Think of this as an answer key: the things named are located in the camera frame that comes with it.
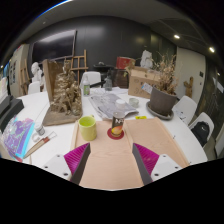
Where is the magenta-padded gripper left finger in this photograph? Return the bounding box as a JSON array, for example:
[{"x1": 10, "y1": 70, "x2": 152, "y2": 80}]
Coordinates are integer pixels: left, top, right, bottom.
[{"x1": 42, "y1": 142, "x2": 92, "y2": 186}]

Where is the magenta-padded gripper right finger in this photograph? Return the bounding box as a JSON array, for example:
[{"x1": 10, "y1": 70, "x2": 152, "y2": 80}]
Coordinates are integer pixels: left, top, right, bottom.
[{"x1": 131, "y1": 142, "x2": 182, "y2": 186}]

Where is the clear juice bottle white cap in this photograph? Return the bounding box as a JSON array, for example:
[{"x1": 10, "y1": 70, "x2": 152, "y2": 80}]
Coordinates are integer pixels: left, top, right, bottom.
[{"x1": 110, "y1": 98, "x2": 127, "y2": 138}]

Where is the beige canvas mat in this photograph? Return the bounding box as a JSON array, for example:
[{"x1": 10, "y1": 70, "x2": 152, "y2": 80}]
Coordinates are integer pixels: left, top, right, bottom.
[{"x1": 69, "y1": 117, "x2": 190, "y2": 191}]

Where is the lime green cup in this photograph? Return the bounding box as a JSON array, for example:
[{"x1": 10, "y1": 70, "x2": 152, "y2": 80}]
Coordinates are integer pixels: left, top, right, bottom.
[{"x1": 78, "y1": 115, "x2": 98, "y2": 142}]

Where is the flat wooden paintbrush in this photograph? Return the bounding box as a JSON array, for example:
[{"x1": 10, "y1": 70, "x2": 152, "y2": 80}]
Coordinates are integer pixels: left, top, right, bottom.
[{"x1": 23, "y1": 131, "x2": 58, "y2": 159}]

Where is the flat round red coaster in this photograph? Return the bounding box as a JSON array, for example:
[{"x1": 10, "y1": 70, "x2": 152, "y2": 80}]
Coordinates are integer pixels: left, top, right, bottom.
[{"x1": 106, "y1": 127, "x2": 125, "y2": 141}]

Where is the small jar white lid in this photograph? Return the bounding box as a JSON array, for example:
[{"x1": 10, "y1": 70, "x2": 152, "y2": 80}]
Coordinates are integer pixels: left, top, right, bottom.
[{"x1": 34, "y1": 123, "x2": 46, "y2": 136}]

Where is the small white cup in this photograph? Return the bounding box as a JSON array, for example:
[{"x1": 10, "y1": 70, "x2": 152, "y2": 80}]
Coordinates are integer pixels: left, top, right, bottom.
[{"x1": 129, "y1": 97, "x2": 140, "y2": 109}]

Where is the black backpack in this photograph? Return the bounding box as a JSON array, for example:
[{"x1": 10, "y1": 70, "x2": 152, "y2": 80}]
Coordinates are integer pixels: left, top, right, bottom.
[{"x1": 192, "y1": 121, "x2": 211, "y2": 148}]

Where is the colourful purple painting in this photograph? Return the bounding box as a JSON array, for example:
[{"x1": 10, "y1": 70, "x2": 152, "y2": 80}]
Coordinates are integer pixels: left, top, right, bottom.
[{"x1": 1, "y1": 116, "x2": 36, "y2": 163}]

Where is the dried plant in grey pot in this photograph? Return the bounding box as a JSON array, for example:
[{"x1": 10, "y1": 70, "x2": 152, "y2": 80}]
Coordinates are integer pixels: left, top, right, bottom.
[{"x1": 145, "y1": 53, "x2": 179, "y2": 121}]

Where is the newspaper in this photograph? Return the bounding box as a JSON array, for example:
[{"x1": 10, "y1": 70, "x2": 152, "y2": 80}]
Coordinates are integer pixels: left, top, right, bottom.
[{"x1": 88, "y1": 92, "x2": 139, "y2": 120}]

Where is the small clear bottle green label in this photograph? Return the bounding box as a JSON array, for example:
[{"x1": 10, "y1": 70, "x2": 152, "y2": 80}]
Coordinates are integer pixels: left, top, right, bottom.
[{"x1": 82, "y1": 74, "x2": 91, "y2": 97}]

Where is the cardboard box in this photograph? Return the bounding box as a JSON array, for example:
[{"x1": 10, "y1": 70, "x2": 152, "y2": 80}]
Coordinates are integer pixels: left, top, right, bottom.
[{"x1": 127, "y1": 65, "x2": 161, "y2": 99}]

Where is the glass jug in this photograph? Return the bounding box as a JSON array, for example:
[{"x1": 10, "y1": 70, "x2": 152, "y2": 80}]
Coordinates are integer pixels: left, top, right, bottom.
[{"x1": 104, "y1": 75, "x2": 114, "y2": 92}]

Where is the black box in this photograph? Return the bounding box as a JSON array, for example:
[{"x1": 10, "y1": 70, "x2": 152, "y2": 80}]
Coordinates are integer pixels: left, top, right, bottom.
[{"x1": 0, "y1": 95, "x2": 25, "y2": 133}]

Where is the wooden figure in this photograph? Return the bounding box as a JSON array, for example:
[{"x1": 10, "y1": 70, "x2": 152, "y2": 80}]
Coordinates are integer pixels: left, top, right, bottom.
[{"x1": 183, "y1": 76, "x2": 195, "y2": 98}]

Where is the wooden easel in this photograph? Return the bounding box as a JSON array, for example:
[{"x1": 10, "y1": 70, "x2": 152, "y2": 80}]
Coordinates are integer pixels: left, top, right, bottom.
[
  {"x1": 70, "y1": 49, "x2": 89, "y2": 81},
  {"x1": 19, "y1": 59, "x2": 31, "y2": 96}
]

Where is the white plaster bust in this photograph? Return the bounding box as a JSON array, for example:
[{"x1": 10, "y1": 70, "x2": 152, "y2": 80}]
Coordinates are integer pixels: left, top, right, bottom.
[{"x1": 30, "y1": 61, "x2": 44, "y2": 84}]

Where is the red box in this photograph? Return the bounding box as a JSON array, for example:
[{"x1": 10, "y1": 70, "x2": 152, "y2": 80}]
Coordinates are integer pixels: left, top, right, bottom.
[{"x1": 115, "y1": 56, "x2": 136, "y2": 70}]

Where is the black wall screen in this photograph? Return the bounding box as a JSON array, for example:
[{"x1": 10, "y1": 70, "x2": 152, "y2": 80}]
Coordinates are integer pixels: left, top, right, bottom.
[{"x1": 31, "y1": 29, "x2": 77, "y2": 63}]

